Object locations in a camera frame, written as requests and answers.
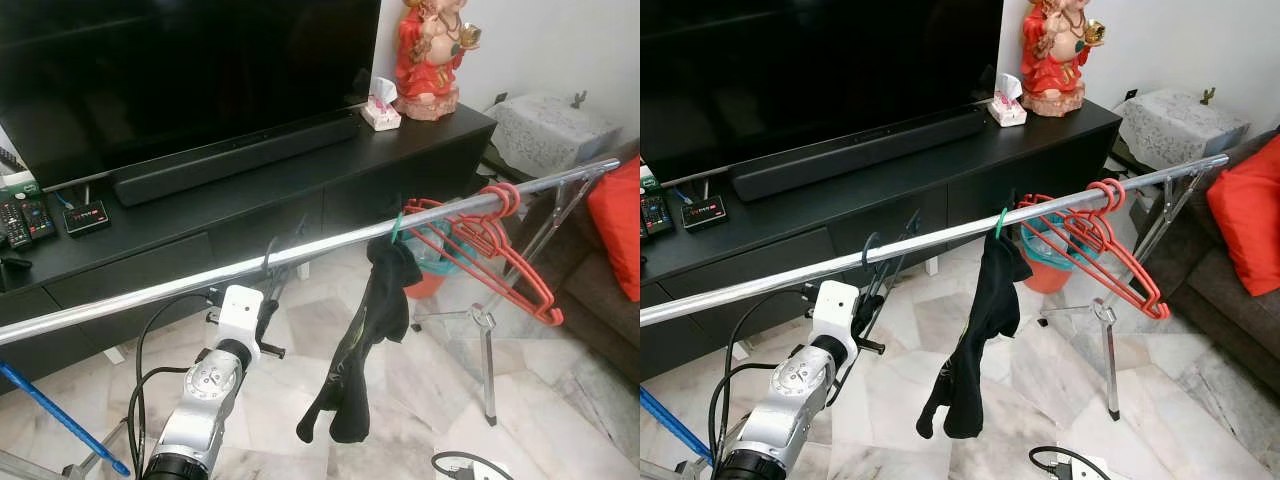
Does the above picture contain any blue plastic hanger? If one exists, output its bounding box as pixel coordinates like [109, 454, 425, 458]
[640, 385, 716, 466]
[0, 360, 133, 478]

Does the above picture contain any steel clothes rack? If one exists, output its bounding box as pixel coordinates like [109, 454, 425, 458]
[640, 153, 1231, 480]
[0, 155, 623, 480]

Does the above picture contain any black shirt yellow logo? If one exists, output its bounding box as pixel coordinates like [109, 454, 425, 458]
[297, 235, 423, 444]
[917, 232, 1034, 441]

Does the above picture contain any black TV console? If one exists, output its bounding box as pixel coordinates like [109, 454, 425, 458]
[0, 100, 498, 396]
[640, 97, 1123, 381]

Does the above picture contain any black soundbar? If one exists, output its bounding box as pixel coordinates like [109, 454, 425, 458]
[730, 107, 986, 203]
[112, 110, 361, 208]

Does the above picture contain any orange bin teal bag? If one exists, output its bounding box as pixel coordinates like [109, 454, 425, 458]
[1020, 215, 1086, 294]
[405, 220, 471, 301]

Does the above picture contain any black set-top box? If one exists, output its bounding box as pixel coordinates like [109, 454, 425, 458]
[682, 195, 731, 233]
[62, 200, 111, 238]

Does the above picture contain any black remote control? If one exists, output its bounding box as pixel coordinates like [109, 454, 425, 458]
[640, 193, 674, 239]
[20, 198, 58, 241]

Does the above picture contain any pink white tissue box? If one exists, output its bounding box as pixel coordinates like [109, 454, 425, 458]
[360, 76, 403, 132]
[987, 73, 1028, 128]

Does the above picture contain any black television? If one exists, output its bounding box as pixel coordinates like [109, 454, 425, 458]
[0, 0, 383, 191]
[640, 0, 1004, 186]

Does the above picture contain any red cushion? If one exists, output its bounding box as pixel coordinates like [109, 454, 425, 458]
[1205, 135, 1280, 298]
[587, 155, 641, 303]

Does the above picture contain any dark brown sofa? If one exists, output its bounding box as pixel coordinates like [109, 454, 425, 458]
[1120, 135, 1280, 366]
[520, 140, 641, 386]

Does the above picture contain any red deity statue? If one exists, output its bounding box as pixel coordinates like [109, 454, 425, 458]
[1020, 0, 1106, 119]
[393, 0, 481, 123]

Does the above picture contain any white lace cloth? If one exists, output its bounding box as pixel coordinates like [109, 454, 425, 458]
[485, 92, 623, 181]
[1113, 88, 1251, 171]

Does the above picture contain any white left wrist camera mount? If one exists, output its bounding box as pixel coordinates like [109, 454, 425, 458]
[215, 285, 266, 351]
[808, 280, 861, 346]

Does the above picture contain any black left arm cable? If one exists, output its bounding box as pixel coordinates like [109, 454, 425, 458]
[708, 288, 821, 471]
[130, 292, 226, 471]

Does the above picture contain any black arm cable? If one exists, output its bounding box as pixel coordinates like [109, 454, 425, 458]
[708, 288, 821, 471]
[130, 292, 226, 471]
[432, 450, 516, 480]
[1028, 445, 1111, 480]

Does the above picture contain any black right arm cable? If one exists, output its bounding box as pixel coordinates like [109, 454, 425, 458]
[432, 450, 516, 480]
[1028, 445, 1111, 480]

